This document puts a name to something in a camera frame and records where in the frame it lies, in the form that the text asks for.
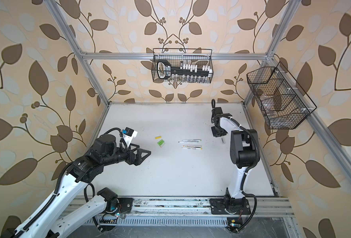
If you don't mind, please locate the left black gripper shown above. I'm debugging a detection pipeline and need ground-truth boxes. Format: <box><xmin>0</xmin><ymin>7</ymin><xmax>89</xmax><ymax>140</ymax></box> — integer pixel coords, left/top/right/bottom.
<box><xmin>100</xmin><ymin>141</ymin><xmax>151</xmax><ymax>168</ymax></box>

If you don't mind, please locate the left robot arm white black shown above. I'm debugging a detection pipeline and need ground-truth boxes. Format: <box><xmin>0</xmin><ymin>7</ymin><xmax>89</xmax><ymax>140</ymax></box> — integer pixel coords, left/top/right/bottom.
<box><xmin>1</xmin><ymin>132</ymin><xmax>151</xmax><ymax>238</ymax></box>

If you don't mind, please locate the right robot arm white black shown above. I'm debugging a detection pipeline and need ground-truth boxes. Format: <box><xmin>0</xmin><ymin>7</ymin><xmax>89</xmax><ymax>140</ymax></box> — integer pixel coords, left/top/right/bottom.
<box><xmin>211</xmin><ymin>101</ymin><xmax>260</xmax><ymax>209</ymax></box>

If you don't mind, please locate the black tool in basket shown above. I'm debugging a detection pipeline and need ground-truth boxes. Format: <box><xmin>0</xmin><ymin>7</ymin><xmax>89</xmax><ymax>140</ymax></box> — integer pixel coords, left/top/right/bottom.
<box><xmin>153</xmin><ymin>59</ymin><xmax>214</xmax><ymax>79</ymax></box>

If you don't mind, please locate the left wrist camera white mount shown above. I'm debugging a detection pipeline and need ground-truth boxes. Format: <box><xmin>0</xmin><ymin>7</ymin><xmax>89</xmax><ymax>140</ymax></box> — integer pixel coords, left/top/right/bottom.
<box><xmin>122</xmin><ymin>128</ymin><xmax>138</xmax><ymax>147</ymax></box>

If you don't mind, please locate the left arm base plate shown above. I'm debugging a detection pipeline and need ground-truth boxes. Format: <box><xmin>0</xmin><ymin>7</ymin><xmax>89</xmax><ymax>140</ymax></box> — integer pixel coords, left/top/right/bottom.
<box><xmin>102</xmin><ymin>197</ymin><xmax>133</xmax><ymax>215</ymax></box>

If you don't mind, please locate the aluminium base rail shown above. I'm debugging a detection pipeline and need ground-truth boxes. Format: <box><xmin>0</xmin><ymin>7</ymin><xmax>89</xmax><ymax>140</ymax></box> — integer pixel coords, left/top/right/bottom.
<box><xmin>122</xmin><ymin>196</ymin><xmax>295</xmax><ymax>218</ymax></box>

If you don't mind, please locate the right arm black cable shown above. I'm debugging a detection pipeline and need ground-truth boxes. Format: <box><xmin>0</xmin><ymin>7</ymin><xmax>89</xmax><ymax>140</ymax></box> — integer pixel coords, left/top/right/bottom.
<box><xmin>210</xmin><ymin>99</ymin><xmax>261</xmax><ymax>233</ymax></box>

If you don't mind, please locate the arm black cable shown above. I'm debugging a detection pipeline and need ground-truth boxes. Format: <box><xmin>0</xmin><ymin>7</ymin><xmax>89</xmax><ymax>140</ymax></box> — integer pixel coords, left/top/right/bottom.
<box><xmin>210</xmin><ymin>99</ymin><xmax>261</xmax><ymax>233</ymax></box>
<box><xmin>13</xmin><ymin>162</ymin><xmax>72</xmax><ymax>238</ymax></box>

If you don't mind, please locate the right black wire basket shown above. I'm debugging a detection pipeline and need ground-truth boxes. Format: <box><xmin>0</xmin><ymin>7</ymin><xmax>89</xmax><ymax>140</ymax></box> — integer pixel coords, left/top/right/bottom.
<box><xmin>246</xmin><ymin>62</ymin><xmax>317</xmax><ymax>130</ymax></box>

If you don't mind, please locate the black wire basket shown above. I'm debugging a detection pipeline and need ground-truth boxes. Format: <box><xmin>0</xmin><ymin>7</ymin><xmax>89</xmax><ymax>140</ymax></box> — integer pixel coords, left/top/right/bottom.
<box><xmin>246</xmin><ymin>62</ymin><xmax>317</xmax><ymax>130</ymax></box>
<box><xmin>151</xmin><ymin>47</ymin><xmax>214</xmax><ymax>84</ymax></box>

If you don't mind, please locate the back black wire basket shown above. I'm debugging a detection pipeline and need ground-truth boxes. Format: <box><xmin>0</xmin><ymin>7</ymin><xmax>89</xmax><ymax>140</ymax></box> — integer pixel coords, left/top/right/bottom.
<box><xmin>151</xmin><ymin>47</ymin><xmax>214</xmax><ymax>84</ymax></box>

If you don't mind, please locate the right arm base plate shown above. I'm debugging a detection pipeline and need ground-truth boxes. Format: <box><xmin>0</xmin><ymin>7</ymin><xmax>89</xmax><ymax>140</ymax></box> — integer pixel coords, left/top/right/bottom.
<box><xmin>209</xmin><ymin>198</ymin><xmax>251</xmax><ymax>216</ymax></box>

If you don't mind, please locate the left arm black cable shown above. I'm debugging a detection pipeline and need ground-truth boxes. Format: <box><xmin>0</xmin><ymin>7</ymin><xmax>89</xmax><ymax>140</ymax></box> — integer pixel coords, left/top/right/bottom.
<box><xmin>13</xmin><ymin>162</ymin><xmax>72</xmax><ymax>238</ymax></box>

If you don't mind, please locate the aluminium frame back bar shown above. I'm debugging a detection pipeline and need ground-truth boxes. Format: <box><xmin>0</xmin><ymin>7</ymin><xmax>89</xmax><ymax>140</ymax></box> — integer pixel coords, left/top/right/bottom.
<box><xmin>81</xmin><ymin>52</ymin><xmax>268</xmax><ymax>60</ymax></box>

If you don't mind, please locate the aluminium frame right post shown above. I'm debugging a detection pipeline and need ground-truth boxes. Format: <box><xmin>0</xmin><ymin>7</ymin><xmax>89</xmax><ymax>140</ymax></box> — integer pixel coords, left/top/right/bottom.
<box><xmin>242</xmin><ymin>0</ymin><xmax>301</xmax><ymax>107</ymax></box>

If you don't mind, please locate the aluminium frame post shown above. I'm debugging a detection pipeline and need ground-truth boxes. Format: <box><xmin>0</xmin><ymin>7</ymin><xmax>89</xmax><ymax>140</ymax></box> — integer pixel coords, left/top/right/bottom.
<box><xmin>43</xmin><ymin>0</ymin><xmax>110</xmax><ymax>107</ymax></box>
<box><xmin>242</xmin><ymin>0</ymin><xmax>301</xmax><ymax>107</ymax></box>

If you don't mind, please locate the aluminium frame left post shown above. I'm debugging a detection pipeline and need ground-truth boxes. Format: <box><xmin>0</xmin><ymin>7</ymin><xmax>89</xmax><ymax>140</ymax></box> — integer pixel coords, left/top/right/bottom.
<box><xmin>43</xmin><ymin>0</ymin><xmax>110</xmax><ymax>107</ymax></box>

